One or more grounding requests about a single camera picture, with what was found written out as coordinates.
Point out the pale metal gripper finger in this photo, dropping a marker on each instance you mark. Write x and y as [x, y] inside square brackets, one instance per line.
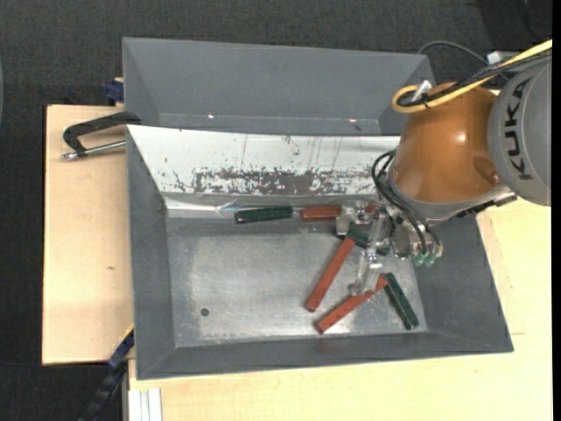
[367, 274]
[350, 216]

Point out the dark green flat block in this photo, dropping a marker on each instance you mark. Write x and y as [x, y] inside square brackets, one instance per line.
[263, 214]
[401, 301]
[358, 237]

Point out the red-brown flat block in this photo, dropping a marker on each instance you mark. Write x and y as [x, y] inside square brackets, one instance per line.
[344, 310]
[320, 213]
[331, 274]

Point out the grey metal bin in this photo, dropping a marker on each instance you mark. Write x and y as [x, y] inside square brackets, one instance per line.
[263, 279]

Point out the pale wood board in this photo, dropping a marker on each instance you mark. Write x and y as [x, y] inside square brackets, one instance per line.
[83, 235]

